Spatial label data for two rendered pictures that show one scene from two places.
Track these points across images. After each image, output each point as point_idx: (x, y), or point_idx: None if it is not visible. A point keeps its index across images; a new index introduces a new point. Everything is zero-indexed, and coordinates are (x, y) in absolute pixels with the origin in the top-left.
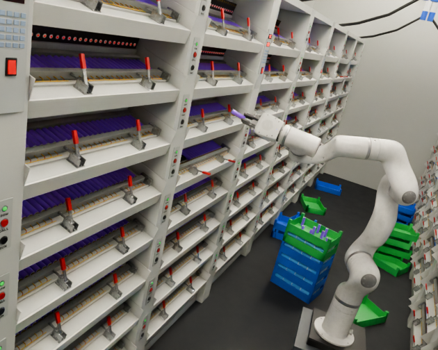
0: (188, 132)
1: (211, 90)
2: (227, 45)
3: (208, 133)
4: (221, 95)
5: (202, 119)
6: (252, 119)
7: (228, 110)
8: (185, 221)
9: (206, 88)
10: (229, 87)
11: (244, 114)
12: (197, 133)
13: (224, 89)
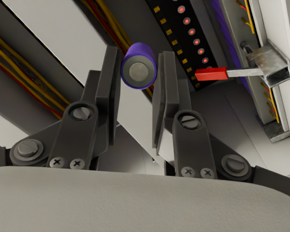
0: None
1: (140, 130)
2: (2, 128)
3: None
4: (104, 48)
5: (234, 76)
6: (105, 99)
7: None
8: None
9: (153, 157)
10: (38, 27)
11: (120, 89)
12: None
13: (81, 66)
